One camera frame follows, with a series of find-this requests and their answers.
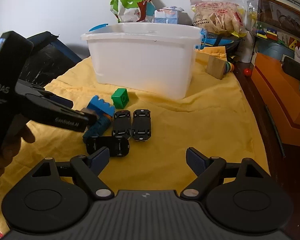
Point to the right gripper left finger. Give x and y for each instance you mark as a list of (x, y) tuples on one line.
[(85, 172)]

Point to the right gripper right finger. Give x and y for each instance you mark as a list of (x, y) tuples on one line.
[(209, 172)]

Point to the blue toy brick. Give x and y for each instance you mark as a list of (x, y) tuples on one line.
[(100, 106)]

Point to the person's left hand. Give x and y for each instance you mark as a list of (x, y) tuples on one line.
[(11, 147)]

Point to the black toy car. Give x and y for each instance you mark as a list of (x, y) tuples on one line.
[(118, 147), (141, 126), (122, 125)]

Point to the yellow cloth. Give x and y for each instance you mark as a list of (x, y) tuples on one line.
[(214, 117)]

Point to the wooden cube block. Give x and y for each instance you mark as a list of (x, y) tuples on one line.
[(88, 111)]

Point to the dark blue bag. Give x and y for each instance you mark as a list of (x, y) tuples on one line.
[(49, 59)]

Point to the green toy brick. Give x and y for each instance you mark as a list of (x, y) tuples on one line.
[(120, 98)]

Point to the wooden block with rings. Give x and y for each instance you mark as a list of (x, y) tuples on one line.
[(218, 68)]

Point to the small red ball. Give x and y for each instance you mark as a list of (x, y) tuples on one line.
[(247, 72)]

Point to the orange box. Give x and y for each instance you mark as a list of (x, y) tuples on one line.
[(281, 94)]

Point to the white plastic storage bin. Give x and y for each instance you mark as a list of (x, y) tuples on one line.
[(152, 57)]

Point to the clear bag of crackers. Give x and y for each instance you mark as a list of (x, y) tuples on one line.
[(220, 16)]

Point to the green white snack bag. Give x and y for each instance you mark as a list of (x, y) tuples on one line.
[(133, 10)]

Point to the blue white tissue pack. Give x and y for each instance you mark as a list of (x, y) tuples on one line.
[(169, 15)]

